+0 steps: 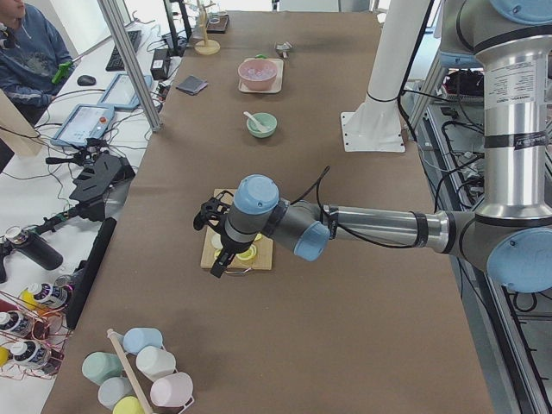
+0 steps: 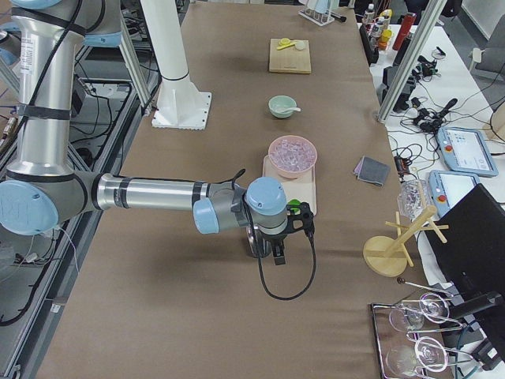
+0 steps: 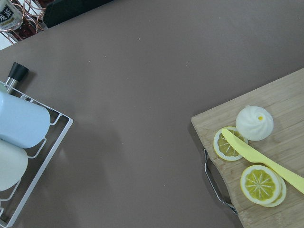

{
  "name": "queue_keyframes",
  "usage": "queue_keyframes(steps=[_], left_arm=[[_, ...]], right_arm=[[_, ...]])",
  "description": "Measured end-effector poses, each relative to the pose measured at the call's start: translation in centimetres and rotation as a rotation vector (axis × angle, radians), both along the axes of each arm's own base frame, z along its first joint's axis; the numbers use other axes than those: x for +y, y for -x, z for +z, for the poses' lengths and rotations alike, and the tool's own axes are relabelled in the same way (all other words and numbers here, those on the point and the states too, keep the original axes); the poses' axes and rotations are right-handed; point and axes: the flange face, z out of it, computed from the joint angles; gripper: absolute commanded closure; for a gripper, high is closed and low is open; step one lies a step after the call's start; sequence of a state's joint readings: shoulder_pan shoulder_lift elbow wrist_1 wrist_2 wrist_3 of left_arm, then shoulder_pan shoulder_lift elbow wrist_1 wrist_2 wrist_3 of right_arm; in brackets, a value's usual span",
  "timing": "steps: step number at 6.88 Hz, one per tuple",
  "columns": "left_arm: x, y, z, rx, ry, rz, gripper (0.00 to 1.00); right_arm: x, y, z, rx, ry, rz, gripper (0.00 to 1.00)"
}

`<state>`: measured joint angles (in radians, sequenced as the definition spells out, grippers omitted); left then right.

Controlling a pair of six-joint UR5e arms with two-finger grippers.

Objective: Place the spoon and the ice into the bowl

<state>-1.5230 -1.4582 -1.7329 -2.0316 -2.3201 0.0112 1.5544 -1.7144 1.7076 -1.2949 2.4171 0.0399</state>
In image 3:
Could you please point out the blue plastic cup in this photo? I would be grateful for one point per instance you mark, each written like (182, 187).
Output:
(22, 123)

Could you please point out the black rubber stopper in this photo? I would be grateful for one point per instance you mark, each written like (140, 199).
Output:
(16, 74)

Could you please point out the labelled drink bottle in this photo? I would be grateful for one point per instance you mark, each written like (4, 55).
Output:
(11, 15)

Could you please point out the white wire cup rack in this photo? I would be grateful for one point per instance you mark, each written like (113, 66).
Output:
(14, 198)

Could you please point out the lemon slice upper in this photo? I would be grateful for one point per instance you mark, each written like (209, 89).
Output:
(223, 149)

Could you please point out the lemon slice lower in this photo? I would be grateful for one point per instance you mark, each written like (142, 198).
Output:
(262, 186)

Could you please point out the bamboo cutting board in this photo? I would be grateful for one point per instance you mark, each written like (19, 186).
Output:
(284, 100)

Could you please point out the metal cutting board handle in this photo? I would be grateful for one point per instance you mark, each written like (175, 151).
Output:
(213, 183)

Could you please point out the white plastic cup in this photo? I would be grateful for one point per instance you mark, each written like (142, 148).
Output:
(13, 164)

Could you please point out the white toy steamed bun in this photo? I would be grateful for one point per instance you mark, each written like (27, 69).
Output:
(254, 123)

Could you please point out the lemon slice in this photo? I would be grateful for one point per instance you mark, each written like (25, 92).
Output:
(262, 186)
(223, 149)

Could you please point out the copper wire bottle rack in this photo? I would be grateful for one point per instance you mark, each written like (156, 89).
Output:
(32, 24)

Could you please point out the yellow plastic knife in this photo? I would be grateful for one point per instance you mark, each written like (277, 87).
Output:
(254, 156)

